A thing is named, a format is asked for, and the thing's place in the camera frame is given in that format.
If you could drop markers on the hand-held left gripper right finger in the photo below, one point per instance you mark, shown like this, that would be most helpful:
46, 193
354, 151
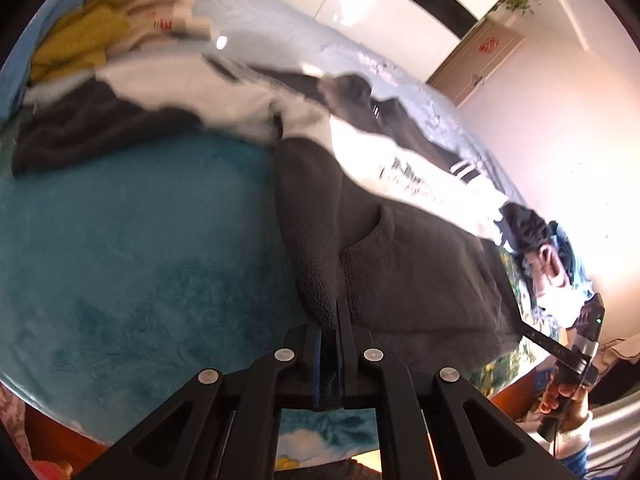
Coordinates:
340, 360

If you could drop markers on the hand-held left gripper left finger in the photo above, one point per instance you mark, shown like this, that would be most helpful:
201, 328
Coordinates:
317, 365

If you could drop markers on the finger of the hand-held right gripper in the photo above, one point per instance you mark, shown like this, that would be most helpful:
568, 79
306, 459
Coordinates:
542, 341

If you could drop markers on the grey and white fleece jacket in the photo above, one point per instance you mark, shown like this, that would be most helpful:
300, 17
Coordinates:
400, 270

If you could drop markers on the person's right forearm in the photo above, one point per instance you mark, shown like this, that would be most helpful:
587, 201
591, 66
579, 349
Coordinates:
570, 440

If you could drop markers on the person's right hand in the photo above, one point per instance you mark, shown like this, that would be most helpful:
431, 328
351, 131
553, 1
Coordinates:
552, 400

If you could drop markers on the white garment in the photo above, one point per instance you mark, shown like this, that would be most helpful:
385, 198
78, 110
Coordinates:
560, 305

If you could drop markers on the pink garment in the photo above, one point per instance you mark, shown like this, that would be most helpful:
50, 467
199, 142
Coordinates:
547, 265

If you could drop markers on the blue denim garment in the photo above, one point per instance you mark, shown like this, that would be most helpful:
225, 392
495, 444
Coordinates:
570, 255

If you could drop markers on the grey striped mat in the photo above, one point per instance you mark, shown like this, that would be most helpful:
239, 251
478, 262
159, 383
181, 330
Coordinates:
612, 435

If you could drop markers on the dark navy garment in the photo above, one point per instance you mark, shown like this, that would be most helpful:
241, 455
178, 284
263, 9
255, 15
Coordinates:
525, 230

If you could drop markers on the person's blue jeans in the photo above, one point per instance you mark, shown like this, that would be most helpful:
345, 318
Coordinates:
575, 462

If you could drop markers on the teal plush blanket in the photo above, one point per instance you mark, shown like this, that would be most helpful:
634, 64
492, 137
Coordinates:
150, 260

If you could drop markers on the black pants with white stripes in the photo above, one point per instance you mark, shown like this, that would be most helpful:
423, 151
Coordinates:
410, 130

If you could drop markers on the wooden door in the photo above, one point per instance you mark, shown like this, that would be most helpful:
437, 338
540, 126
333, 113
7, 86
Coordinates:
475, 65

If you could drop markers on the red door decoration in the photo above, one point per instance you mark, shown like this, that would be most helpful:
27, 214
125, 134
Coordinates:
487, 45

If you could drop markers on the pale floral bedspread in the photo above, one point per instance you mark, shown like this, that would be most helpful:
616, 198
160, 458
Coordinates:
280, 25

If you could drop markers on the cream sweater with red print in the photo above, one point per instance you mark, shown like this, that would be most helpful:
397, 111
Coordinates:
160, 17

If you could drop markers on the yellow garment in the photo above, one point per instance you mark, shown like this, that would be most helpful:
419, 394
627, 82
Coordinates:
85, 35

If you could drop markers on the wooden bed frame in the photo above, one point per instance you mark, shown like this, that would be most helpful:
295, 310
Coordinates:
515, 400

